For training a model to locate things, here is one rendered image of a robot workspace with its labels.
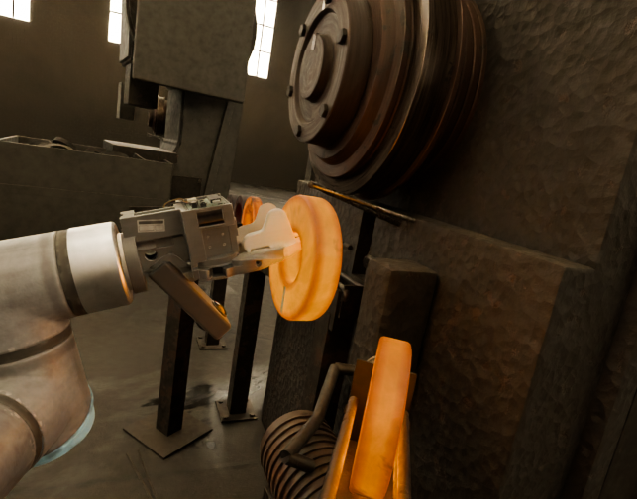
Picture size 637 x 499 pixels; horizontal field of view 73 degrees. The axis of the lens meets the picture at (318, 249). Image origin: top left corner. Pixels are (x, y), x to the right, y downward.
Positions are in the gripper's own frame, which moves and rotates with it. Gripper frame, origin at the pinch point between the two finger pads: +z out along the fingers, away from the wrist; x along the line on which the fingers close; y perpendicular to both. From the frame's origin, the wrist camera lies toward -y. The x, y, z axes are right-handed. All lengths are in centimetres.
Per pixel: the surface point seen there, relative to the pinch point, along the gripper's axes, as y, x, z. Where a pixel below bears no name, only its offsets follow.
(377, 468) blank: -13.8, -22.5, -3.1
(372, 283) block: -13.3, 10.8, 15.2
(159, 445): -80, 73, -29
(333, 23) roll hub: 29.6, 30.9, 20.7
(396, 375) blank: -7.7, -19.5, 0.9
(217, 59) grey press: 52, 296, 50
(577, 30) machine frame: 22.5, -1.5, 42.2
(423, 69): 19.5, 10.9, 25.8
